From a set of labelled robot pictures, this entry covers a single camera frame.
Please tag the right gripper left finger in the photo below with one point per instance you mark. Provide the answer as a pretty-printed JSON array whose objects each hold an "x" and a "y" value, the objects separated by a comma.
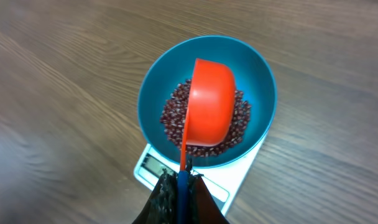
[{"x": 160, "y": 207}]

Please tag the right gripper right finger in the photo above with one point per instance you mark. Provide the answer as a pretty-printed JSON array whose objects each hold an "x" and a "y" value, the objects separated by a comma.
[{"x": 201, "y": 207}]

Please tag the red measuring scoop blue handle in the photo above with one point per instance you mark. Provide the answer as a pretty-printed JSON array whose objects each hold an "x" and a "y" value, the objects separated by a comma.
[{"x": 208, "y": 117}]

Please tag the white digital kitchen scale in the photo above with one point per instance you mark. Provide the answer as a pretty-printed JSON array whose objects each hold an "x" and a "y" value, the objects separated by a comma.
[{"x": 223, "y": 182}]

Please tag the red beans in bowl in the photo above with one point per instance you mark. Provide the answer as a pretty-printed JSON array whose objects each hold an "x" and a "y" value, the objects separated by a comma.
[{"x": 173, "y": 118}]

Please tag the blue bowl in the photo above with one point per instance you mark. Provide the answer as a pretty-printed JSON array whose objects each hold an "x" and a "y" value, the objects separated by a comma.
[{"x": 252, "y": 75}]

